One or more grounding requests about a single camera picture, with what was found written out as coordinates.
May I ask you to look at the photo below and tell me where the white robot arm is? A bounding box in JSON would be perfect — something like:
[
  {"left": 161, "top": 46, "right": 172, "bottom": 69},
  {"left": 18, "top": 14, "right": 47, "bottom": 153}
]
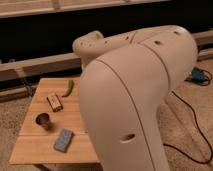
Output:
[{"left": 72, "top": 25, "right": 198, "bottom": 171}]

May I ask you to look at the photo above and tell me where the green chili pepper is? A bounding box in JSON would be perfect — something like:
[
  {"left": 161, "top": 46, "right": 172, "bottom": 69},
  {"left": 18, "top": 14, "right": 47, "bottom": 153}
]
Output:
[{"left": 62, "top": 80, "right": 74, "bottom": 97}]

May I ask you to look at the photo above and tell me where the small brown box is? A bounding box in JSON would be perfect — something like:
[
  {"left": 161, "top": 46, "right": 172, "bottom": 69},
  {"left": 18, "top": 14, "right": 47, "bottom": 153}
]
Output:
[{"left": 47, "top": 93, "right": 63, "bottom": 112}]

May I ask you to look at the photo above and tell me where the blue sponge block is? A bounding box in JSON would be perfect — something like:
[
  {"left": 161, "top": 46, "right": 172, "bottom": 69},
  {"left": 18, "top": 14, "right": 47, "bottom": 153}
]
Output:
[{"left": 53, "top": 129, "right": 74, "bottom": 152}]

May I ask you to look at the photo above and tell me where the wooden table board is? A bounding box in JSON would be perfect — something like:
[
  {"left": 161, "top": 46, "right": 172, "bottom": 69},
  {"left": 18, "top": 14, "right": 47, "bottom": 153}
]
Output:
[{"left": 9, "top": 77, "right": 98, "bottom": 164}]

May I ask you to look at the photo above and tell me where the dark metal cup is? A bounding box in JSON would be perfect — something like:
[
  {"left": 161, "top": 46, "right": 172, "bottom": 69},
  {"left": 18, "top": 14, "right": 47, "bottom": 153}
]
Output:
[{"left": 35, "top": 113, "right": 51, "bottom": 130}]

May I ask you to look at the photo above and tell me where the blue power adapter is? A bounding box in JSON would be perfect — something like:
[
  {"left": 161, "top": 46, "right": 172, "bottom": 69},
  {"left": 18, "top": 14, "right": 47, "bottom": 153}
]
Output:
[{"left": 191, "top": 67, "right": 206, "bottom": 83}]

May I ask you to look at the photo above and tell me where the black power cable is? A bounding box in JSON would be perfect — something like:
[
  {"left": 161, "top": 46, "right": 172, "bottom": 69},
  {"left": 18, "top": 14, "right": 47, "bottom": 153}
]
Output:
[{"left": 162, "top": 68, "right": 213, "bottom": 165}]

